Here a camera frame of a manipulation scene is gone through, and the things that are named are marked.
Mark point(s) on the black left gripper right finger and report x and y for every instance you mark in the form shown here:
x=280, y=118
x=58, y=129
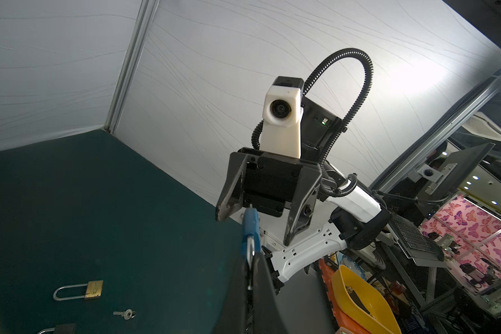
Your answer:
x=266, y=316

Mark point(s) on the brass padlock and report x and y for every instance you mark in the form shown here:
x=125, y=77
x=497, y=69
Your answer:
x=85, y=291

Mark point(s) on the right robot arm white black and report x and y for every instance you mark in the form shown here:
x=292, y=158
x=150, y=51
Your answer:
x=347, y=215

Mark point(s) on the silver padlock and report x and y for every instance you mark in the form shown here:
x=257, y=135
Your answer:
x=60, y=329

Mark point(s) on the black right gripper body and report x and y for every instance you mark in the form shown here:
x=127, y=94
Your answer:
x=270, y=181

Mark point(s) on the small silver key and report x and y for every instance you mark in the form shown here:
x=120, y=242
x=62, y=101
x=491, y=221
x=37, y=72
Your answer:
x=126, y=315

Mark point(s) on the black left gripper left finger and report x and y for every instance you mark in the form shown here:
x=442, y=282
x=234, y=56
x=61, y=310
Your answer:
x=233, y=315

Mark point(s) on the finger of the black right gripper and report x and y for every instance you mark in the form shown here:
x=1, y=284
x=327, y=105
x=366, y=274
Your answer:
x=303, y=202
x=232, y=195

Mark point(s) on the yellow plastic bin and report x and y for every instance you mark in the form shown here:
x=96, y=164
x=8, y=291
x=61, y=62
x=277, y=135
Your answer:
x=362, y=303

